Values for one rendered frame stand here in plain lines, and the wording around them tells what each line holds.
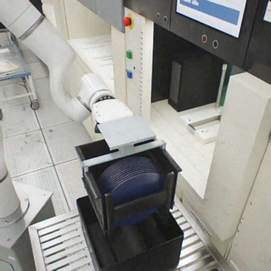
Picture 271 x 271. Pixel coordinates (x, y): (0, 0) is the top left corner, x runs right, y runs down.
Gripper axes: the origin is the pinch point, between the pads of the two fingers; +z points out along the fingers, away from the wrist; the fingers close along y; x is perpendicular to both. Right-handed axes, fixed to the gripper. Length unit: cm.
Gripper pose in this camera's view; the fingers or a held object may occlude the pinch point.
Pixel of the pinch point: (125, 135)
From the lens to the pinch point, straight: 72.1
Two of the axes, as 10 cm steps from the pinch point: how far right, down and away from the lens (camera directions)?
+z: 4.1, 5.5, -7.3
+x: 0.1, -8.0, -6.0
